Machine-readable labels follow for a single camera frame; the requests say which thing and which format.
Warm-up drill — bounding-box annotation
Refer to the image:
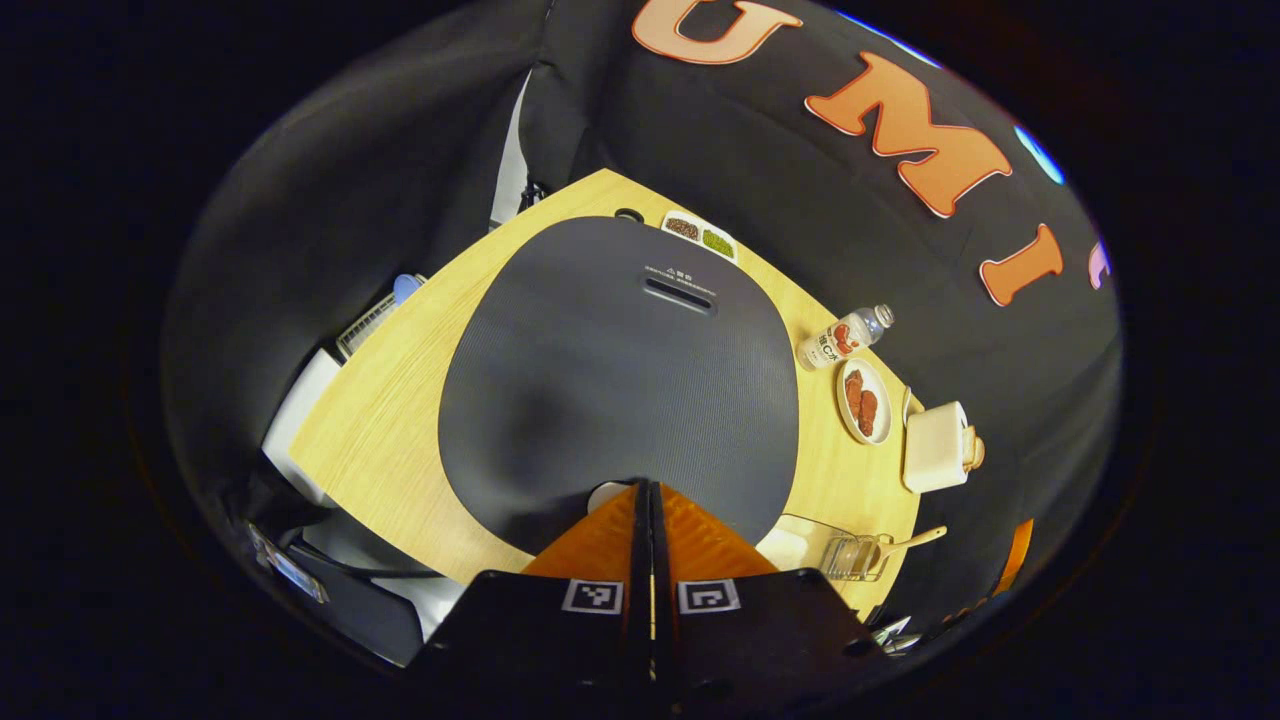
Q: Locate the black rice cooker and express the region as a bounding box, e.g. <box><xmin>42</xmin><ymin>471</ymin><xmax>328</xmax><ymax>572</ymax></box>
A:
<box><xmin>438</xmin><ymin>216</ymin><xmax>801</xmax><ymax>557</ymax></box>

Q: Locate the black backdrop cloth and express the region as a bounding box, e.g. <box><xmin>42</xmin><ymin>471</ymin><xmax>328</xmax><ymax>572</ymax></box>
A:
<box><xmin>165</xmin><ymin>0</ymin><xmax>1123</xmax><ymax>641</ymax></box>

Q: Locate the white toaster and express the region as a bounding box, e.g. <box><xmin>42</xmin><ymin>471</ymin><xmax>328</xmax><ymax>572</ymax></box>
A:
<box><xmin>902</xmin><ymin>401</ymin><xmax>973</xmax><ymax>494</ymax></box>

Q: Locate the white round plate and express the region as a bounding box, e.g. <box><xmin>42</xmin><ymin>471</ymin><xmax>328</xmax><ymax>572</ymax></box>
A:
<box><xmin>836</xmin><ymin>358</ymin><xmax>893</xmax><ymax>445</ymax></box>

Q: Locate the wooden spoon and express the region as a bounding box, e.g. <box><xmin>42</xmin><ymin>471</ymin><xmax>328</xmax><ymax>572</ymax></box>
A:
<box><xmin>868</xmin><ymin>526</ymin><xmax>947</xmax><ymax>563</ymax></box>

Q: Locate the white divided grain dish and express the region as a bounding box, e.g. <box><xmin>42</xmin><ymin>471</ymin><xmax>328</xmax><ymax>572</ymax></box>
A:
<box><xmin>660</xmin><ymin>210</ymin><xmax>739</xmax><ymax>263</ymax></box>

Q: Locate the clear rice container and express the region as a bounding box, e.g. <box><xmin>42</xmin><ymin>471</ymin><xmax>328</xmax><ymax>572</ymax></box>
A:
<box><xmin>757</xmin><ymin>514</ymin><xmax>851</xmax><ymax>574</ymax></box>

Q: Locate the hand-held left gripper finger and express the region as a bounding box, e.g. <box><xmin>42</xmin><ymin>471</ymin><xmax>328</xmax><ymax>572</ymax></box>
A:
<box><xmin>410</xmin><ymin>481</ymin><xmax>657</xmax><ymax>693</ymax></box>
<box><xmin>652</xmin><ymin>481</ymin><xmax>893</xmax><ymax>693</ymax></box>

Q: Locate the white wire rack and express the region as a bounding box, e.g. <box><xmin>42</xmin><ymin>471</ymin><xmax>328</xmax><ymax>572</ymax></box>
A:
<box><xmin>337</xmin><ymin>285</ymin><xmax>411</xmax><ymax>359</ymax></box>

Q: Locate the clear drink bottle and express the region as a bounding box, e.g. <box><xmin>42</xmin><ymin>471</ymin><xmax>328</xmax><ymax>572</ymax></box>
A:
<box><xmin>797</xmin><ymin>304</ymin><xmax>894</xmax><ymax>372</ymax></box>

